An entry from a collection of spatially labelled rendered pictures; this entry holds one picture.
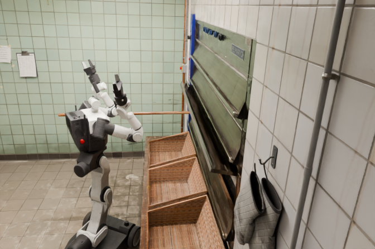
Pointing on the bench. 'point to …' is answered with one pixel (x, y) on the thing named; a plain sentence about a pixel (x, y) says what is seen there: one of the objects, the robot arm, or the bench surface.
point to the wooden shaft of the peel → (149, 113)
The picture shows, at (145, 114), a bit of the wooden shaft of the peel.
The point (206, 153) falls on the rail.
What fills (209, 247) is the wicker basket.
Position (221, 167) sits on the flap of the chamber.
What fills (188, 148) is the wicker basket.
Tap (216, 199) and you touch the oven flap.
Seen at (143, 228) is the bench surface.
